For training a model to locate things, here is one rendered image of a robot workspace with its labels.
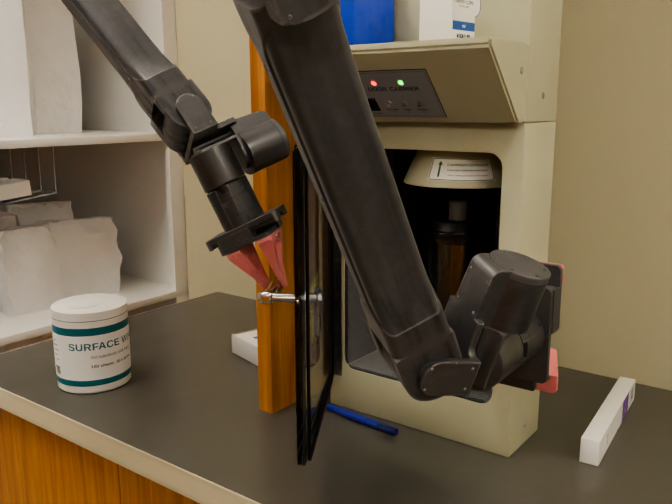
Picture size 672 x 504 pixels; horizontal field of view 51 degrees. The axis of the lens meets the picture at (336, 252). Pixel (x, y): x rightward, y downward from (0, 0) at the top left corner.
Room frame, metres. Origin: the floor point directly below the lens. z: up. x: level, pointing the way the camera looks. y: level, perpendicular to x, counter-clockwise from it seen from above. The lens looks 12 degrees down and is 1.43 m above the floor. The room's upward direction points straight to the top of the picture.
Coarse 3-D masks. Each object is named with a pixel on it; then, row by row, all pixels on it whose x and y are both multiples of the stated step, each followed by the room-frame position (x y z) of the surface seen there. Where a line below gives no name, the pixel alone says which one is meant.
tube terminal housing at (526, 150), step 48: (528, 0) 0.93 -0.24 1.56; (528, 96) 0.93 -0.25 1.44; (384, 144) 1.05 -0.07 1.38; (432, 144) 1.01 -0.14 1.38; (480, 144) 0.96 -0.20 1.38; (528, 144) 0.94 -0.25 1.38; (528, 192) 0.94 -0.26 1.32; (528, 240) 0.95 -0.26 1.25; (336, 384) 1.11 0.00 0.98; (384, 384) 1.05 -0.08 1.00; (432, 432) 1.00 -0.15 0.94; (480, 432) 0.95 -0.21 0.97; (528, 432) 0.98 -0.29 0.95
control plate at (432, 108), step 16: (368, 80) 0.97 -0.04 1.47; (384, 80) 0.96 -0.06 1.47; (416, 80) 0.93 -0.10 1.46; (368, 96) 1.00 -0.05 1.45; (384, 96) 0.98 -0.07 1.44; (400, 96) 0.97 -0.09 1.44; (416, 96) 0.95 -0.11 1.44; (432, 96) 0.94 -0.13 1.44; (384, 112) 1.01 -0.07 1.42; (400, 112) 0.99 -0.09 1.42; (416, 112) 0.98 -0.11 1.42; (432, 112) 0.96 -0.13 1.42
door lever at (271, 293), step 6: (270, 282) 0.89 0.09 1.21; (276, 282) 0.89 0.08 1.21; (270, 288) 0.86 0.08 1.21; (276, 288) 0.87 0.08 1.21; (282, 288) 0.91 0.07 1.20; (258, 294) 0.85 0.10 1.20; (264, 294) 0.84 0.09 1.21; (270, 294) 0.84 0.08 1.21; (276, 294) 0.84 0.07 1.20; (282, 294) 0.84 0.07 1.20; (288, 294) 0.84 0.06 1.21; (258, 300) 0.84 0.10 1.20; (264, 300) 0.84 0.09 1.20; (270, 300) 0.84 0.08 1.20; (276, 300) 0.84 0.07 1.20; (282, 300) 0.84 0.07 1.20; (288, 300) 0.84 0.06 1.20; (294, 300) 0.84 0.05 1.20
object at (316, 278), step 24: (312, 192) 0.90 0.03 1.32; (312, 216) 0.89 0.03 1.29; (312, 240) 0.89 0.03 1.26; (312, 264) 0.89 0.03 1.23; (312, 288) 0.89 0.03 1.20; (312, 312) 0.89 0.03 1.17; (312, 336) 0.88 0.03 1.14; (312, 360) 0.88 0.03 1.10; (312, 384) 0.88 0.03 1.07; (312, 408) 0.88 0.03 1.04
